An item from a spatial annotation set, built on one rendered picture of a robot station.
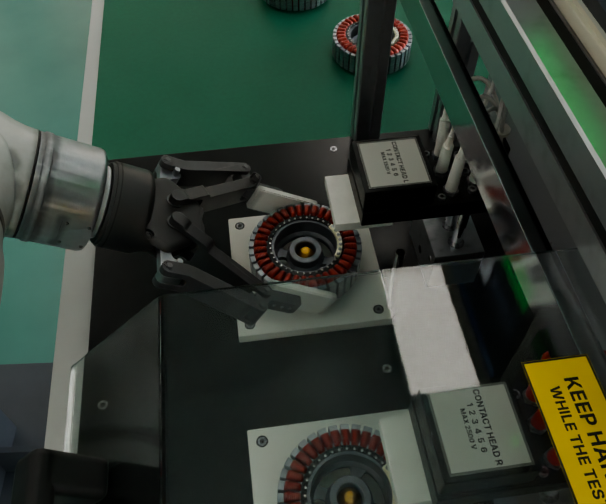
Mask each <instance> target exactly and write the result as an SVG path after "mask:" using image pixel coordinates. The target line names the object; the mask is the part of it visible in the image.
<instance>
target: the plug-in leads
mask: <svg viewBox="0 0 606 504"><path fill-rule="evenodd" d="M471 78H472V81H476V80H479V81H482V82H484V83H485V84H486V85H487V87H488V88H489V89H488V92H487V94H481V95H480V97H481V99H484V101H483V104H484V106H485V108H486V106H487V103H488V101H489V102H490V103H491V104H492V107H489V108H488V109H486V110H487V112H488V113H490V112H491V111H495V112H496V115H497V118H496V122H495V123H494V124H493V125H494V127H495V129H496V131H497V133H498V135H499V137H500V139H501V141H502V144H503V146H504V148H505V150H506V152H507V154H508V155H509V152H510V146H509V144H508V142H507V140H506V138H505V137H507V136H508V135H509V134H510V131H511V128H510V126H509V125H508V124H506V123H505V120H506V115H507V108H506V106H505V104H504V102H503V100H502V98H501V99H500V104H499V100H498V97H497V94H496V92H495V89H494V87H495V84H494V82H493V80H492V82H491V83H490V81H489V80H488V79H487V78H485V77H483V76H478V75H477V76H473V77H471ZM491 94H492V96H493V98H492V97H491ZM450 123H451V122H450V120H449V117H448V115H447V113H446V110H445V108H444V111H443V115H442V117H441V118H440V122H439V127H438V133H437V138H436V144H435V149H434V150H433V151H432V157H433V160H436V161H438V162H437V165H436V166H434V168H433V172H434V174H435V176H437V177H441V178H444V177H445V176H447V175H449V176H448V179H447V182H446V184H445V185H444V186H443V188H442V190H443V193H444V194H445V195H446V196H449V197H454V196H456V195H457V194H458V193H459V189H458V186H459V182H460V179H461V175H462V172H463V168H464V166H468V167H469V165H468V163H467V161H466V158H465V156H464V153H463V151H462V149H461V147H460V149H459V152H458V154H456V155H455V158H454V161H453V164H452V167H451V170H450V173H449V169H448V167H449V163H450V159H451V156H452V152H453V148H454V144H453V140H454V133H455V132H454V129H453V127H452V129H451V131H450V133H449V130H450ZM466 182H467V184H468V186H470V185H474V186H476V187H477V185H476V182H475V180H474V177H473V175H472V173H471V174H470V175H469V176H467V177H466Z"/></svg>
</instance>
